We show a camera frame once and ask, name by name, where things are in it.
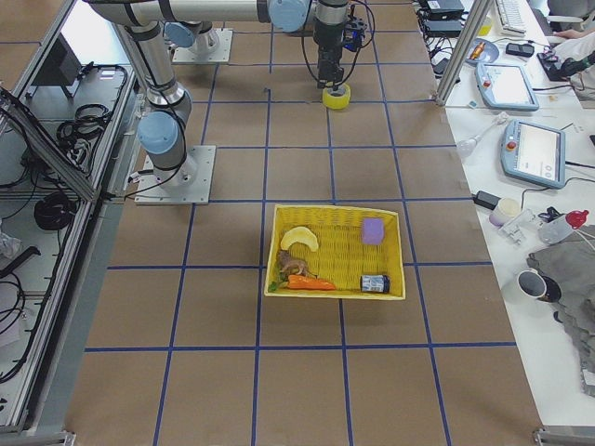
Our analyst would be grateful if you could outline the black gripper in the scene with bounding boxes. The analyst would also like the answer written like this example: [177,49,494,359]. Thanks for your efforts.
[317,45,344,91]

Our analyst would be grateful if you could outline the yellow tape roll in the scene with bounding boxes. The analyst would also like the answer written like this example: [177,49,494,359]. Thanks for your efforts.
[322,84,351,111]

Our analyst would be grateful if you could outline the purple foam block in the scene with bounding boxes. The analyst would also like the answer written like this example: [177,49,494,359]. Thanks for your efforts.
[361,217,385,245]

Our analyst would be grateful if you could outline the toy banana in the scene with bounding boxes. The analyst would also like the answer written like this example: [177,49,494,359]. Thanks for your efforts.
[280,226,319,252]

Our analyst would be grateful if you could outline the brass cylinder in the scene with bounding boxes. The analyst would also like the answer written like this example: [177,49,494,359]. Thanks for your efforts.
[469,42,485,60]

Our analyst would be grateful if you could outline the blue plate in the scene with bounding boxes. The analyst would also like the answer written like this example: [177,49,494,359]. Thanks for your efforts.
[465,38,500,65]

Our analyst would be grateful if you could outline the yellow plastic basket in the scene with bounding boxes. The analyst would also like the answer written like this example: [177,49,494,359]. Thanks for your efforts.
[264,204,405,300]

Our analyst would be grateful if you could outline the upper teach pendant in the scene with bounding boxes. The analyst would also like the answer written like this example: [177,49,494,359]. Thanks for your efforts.
[475,62,539,112]

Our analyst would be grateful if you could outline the teach pendant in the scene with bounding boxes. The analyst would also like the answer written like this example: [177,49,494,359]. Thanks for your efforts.
[475,62,539,112]
[500,120,566,190]

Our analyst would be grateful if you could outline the brown toy animal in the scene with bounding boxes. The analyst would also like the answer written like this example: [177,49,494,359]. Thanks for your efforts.
[277,250,318,278]

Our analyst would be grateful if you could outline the white keyboard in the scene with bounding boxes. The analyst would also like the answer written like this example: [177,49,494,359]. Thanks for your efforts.
[494,0,526,37]

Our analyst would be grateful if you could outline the black power brick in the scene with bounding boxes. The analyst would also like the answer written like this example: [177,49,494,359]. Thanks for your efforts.
[472,190,501,211]

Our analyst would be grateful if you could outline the toy carrot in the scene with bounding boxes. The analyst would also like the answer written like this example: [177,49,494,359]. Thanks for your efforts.
[268,274,337,292]

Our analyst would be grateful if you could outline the small labelled can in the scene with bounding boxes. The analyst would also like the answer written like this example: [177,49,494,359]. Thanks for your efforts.
[360,274,390,294]

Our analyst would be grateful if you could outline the lower teach pendant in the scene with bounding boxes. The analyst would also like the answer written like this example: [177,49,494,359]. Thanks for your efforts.
[500,120,566,190]

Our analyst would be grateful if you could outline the lavender white jar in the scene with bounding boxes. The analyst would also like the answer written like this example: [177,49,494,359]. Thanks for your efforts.
[489,198,521,227]

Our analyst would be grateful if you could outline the clear bottle red cap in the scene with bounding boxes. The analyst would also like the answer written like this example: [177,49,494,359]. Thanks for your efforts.
[537,210,589,244]

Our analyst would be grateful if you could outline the black pink mug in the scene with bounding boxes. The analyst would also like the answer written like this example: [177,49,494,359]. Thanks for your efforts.
[516,269,562,303]

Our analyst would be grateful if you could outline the grey cloth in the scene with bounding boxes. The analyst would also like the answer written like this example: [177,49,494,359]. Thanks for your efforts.
[526,236,594,396]

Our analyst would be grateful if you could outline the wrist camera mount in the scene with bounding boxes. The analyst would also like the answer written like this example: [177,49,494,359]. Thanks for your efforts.
[343,17,367,53]

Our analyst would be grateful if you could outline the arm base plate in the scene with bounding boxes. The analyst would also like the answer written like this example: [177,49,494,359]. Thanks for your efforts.
[172,28,233,65]
[133,145,216,205]

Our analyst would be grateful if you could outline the aluminium frame post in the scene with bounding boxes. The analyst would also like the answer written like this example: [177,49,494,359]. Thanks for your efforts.
[434,0,491,106]

